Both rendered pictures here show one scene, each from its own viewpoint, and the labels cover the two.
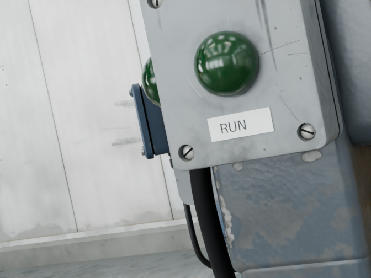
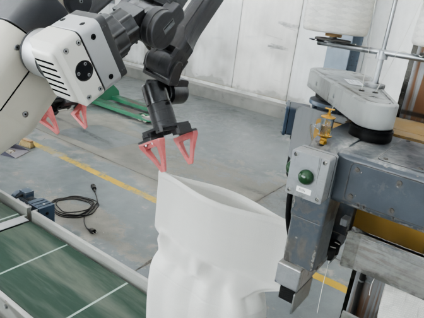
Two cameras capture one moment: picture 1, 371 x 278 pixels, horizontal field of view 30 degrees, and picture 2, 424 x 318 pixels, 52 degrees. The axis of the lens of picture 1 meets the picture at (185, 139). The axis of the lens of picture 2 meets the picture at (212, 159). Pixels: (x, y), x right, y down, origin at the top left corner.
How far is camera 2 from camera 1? 55 cm
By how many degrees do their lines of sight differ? 20
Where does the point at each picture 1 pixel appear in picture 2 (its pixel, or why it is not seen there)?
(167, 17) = (296, 159)
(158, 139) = (288, 129)
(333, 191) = (321, 208)
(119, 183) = (264, 69)
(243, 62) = (309, 180)
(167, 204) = (285, 91)
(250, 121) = (306, 191)
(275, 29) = (319, 175)
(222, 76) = (303, 181)
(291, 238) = (306, 213)
